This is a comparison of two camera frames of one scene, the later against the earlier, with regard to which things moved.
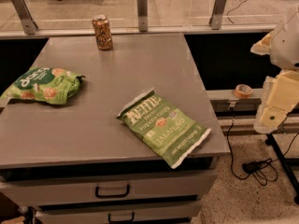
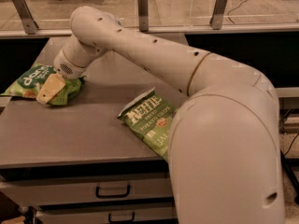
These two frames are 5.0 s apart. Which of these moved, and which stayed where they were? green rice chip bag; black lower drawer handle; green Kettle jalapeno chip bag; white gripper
Moved: white gripper
Stayed: black lower drawer handle; green rice chip bag; green Kettle jalapeno chip bag
